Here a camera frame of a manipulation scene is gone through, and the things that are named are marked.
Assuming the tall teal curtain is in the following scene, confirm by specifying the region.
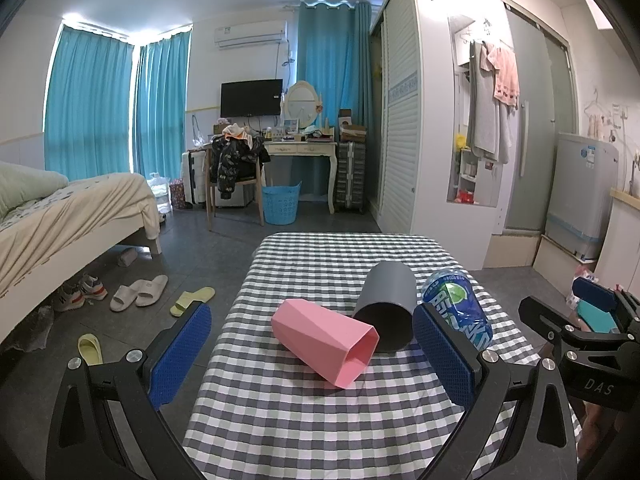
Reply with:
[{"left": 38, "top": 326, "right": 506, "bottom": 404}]
[{"left": 297, "top": 0, "right": 375, "bottom": 197}]

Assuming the narrow teal curtain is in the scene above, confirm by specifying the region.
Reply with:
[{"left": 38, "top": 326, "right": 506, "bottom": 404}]
[{"left": 132, "top": 25, "right": 194, "bottom": 177}]

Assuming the pink hanging towel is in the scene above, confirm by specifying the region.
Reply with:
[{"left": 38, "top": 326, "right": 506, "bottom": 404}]
[{"left": 486, "top": 44, "right": 521, "bottom": 109}]

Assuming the white air conditioner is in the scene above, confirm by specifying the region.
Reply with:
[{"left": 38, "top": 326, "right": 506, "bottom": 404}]
[{"left": 213, "top": 20, "right": 290, "bottom": 50}]

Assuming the frosted glass door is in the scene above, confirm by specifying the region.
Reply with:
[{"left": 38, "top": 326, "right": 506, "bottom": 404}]
[{"left": 501, "top": 0, "right": 577, "bottom": 237}]

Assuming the light green slipper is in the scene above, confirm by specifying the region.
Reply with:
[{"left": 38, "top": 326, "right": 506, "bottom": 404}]
[
  {"left": 77, "top": 333, "right": 105, "bottom": 366},
  {"left": 169, "top": 287, "right": 216, "bottom": 318}
]

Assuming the blue green plastic bottle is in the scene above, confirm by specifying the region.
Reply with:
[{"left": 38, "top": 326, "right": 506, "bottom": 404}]
[{"left": 421, "top": 268, "right": 494, "bottom": 354}]

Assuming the black suitcase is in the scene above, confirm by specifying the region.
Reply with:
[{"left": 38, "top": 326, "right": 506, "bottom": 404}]
[{"left": 335, "top": 140, "right": 369, "bottom": 214}]

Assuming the teal box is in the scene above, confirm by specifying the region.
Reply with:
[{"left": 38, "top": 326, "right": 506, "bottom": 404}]
[{"left": 578, "top": 299, "right": 621, "bottom": 334}]

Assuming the wooden chair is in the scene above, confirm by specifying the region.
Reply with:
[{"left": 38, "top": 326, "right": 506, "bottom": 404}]
[{"left": 205, "top": 146, "right": 266, "bottom": 231}]

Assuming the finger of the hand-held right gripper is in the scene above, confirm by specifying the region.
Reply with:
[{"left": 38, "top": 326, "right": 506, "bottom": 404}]
[
  {"left": 571, "top": 276, "right": 632, "bottom": 333},
  {"left": 518, "top": 295, "right": 581, "bottom": 347}
]

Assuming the black jacket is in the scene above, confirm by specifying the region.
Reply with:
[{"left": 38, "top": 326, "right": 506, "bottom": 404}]
[{"left": 209, "top": 134, "right": 272, "bottom": 199}]

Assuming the cardboard box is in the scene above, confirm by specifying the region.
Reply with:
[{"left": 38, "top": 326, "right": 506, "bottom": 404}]
[{"left": 338, "top": 108, "right": 368, "bottom": 144}]

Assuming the clear water jug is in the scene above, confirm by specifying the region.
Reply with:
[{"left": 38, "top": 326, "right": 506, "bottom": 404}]
[{"left": 147, "top": 171, "right": 171, "bottom": 216}]

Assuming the grey hanging towel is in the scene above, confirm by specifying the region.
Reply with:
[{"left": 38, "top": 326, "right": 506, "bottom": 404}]
[{"left": 467, "top": 41, "right": 507, "bottom": 162}]

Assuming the white dressing table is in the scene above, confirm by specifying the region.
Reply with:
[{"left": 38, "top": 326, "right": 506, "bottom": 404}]
[{"left": 262, "top": 138, "right": 339, "bottom": 215}]

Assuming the grey sneaker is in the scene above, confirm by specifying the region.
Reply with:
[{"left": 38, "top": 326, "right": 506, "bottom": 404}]
[
  {"left": 77, "top": 273, "right": 109, "bottom": 302},
  {"left": 52, "top": 285, "right": 86, "bottom": 313}
]

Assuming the light green pillow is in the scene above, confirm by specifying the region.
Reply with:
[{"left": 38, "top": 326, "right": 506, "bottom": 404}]
[{"left": 0, "top": 161, "right": 69, "bottom": 217}]

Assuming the white wall hanger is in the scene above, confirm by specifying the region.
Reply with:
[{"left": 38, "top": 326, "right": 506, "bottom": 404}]
[{"left": 582, "top": 89, "right": 609, "bottom": 117}]

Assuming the bed with beige sheet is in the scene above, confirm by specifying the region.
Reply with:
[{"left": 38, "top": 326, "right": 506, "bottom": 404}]
[{"left": 0, "top": 160, "right": 164, "bottom": 347}]

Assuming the grey white checkered tablecloth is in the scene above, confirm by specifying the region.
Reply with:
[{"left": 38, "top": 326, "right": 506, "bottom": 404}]
[{"left": 182, "top": 232, "right": 584, "bottom": 480}]

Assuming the grey cup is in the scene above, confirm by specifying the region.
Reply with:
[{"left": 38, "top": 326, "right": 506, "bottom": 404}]
[{"left": 352, "top": 260, "right": 418, "bottom": 355}]

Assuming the pink faceted cup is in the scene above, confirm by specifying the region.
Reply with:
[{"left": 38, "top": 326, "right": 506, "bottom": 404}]
[{"left": 271, "top": 298, "right": 379, "bottom": 390}]

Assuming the black television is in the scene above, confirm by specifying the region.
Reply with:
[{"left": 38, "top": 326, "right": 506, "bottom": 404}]
[{"left": 220, "top": 78, "right": 284, "bottom": 118}]

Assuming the wide teal curtain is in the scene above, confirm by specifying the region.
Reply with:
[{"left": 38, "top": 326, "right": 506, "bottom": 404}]
[{"left": 44, "top": 19, "right": 137, "bottom": 182}]

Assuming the oval white mirror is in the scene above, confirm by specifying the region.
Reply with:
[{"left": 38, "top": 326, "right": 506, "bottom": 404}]
[{"left": 284, "top": 80, "right": 322, "bottom": 129}]

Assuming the white wardrobe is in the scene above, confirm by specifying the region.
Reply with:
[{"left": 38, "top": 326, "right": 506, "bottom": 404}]
[{"left": 368, "top": 0, "right": 502, "bottom": 272}]

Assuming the grey washing machine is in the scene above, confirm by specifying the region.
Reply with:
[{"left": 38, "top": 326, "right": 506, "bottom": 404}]
[{"left": 543, "top": 132, "right": 621, "bottom": 261}]

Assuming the person's right forearm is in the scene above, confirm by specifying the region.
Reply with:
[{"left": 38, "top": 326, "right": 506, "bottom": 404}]
[{"left": 575, "top": 399, "right": 627, "bottom": 463}]

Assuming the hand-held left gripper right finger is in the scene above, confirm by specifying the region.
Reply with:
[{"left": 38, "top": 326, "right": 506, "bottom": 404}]
[{"left": 412, "top": 303, "right": 584, "bottom": 480}]

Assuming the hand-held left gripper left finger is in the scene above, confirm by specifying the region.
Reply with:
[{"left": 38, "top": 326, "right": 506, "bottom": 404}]
[{"left": 45, "top": 301, "right": 213, "bottom": 480}]

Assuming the white slipper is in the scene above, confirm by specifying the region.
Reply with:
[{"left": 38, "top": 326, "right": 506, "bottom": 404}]
[
  {"left": 109, "top": 280, "right": 146, "bottom": 314},
  {"left": 135, "top": 274, "right": 170, "bottom": 308}
]

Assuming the blue laundry basket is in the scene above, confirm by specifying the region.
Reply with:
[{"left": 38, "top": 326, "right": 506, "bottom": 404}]
[{"left": 260, "top": 180, "right": 303, "bottom": 226}]

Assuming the white suitcase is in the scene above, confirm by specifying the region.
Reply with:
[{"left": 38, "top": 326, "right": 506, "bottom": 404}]
[{"left": 180, "top": 148, "right": 211, "bottom": 206}]

